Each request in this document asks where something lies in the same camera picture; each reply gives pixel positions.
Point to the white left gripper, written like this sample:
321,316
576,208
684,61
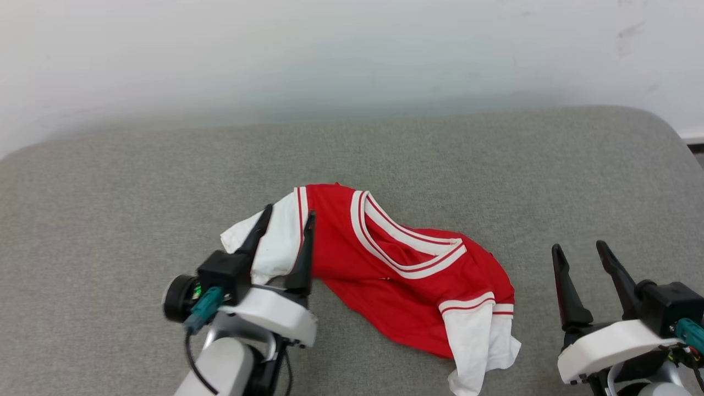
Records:
275,313

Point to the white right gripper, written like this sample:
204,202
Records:
610,344

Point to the red and white basketball jersey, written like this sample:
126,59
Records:
352,258

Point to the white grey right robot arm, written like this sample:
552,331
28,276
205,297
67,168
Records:
660,389

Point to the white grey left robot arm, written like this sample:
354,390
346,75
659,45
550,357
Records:
225,366

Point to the grey fabric sofa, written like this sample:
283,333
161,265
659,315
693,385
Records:
110,192

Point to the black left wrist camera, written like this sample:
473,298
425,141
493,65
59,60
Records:
223,272

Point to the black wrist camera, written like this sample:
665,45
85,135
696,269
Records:
668,305
223,272

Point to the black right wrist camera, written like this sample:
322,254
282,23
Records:
668,305

